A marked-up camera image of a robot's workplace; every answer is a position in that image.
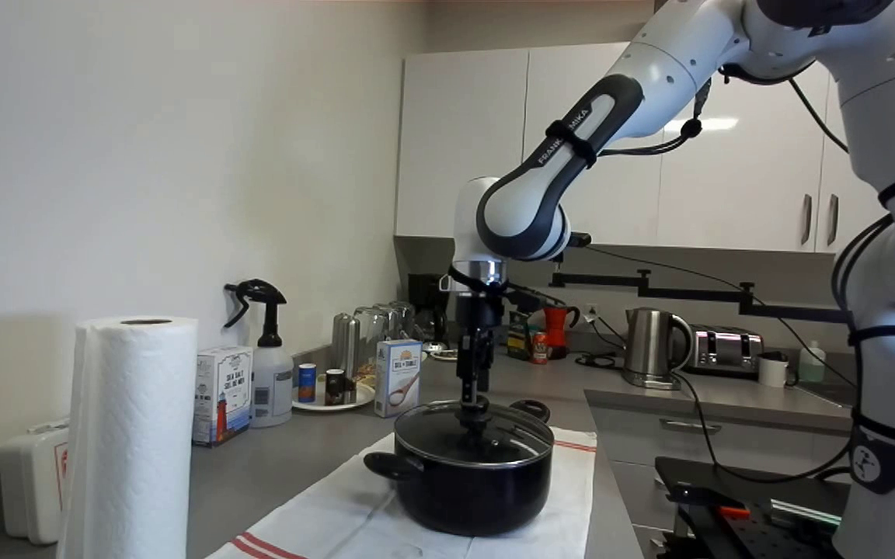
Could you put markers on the small jar blue lid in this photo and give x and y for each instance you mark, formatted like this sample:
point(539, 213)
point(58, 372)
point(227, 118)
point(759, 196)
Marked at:
point(305, 379)

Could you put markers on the red kitchen appliance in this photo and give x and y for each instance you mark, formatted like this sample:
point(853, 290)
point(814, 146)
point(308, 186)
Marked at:
point(556, 332)

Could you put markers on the glass lid with black knob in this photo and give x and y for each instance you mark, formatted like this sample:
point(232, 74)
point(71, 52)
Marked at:
point(514, 436)

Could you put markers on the white towel with red stripes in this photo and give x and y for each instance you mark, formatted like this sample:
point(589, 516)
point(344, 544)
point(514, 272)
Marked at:
point(356, 514)

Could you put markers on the white round plate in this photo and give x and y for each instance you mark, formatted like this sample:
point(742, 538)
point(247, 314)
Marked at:
point(358, 403)

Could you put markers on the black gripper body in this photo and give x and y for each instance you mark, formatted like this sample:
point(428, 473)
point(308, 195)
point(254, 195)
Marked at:
point(481, 314)

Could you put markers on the black cooking pot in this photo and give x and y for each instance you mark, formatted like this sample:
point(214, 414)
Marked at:
point(472, 499)

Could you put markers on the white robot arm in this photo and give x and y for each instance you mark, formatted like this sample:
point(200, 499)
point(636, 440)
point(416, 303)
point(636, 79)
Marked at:
point(885, 158)

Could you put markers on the white spray bottle black trigger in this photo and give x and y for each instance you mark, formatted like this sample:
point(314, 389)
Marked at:
point(272, 389)

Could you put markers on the small dark jar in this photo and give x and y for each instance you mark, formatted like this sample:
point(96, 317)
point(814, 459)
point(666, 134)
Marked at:
point(338, 386)

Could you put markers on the stainless steel kettle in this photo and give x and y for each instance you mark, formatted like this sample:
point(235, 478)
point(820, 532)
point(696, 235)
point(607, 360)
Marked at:
point(654, 345)

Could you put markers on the white orange blue carton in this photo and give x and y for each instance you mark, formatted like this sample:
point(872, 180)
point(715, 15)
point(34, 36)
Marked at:
point(399, 376)

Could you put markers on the white paper towel roll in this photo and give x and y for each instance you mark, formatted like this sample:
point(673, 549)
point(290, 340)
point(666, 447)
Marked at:
point(132, 447)

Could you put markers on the pale green bottle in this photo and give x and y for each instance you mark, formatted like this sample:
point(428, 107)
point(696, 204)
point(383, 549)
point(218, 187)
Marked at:
point(811, 366)

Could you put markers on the flat white box red print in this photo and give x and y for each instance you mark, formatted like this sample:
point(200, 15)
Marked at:
point(37, 487)

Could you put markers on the white box blue red print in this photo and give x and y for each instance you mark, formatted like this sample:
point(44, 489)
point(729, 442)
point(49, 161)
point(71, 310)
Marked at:
point(222, 392)

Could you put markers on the white mug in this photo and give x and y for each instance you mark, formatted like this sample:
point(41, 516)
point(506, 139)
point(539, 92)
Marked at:
point(771, 372)

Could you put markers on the silver toaster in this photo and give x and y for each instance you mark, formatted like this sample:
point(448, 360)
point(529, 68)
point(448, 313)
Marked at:
point(729, 353)

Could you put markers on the white wall cabinet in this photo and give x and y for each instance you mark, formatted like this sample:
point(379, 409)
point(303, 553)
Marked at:
point(466, 143)

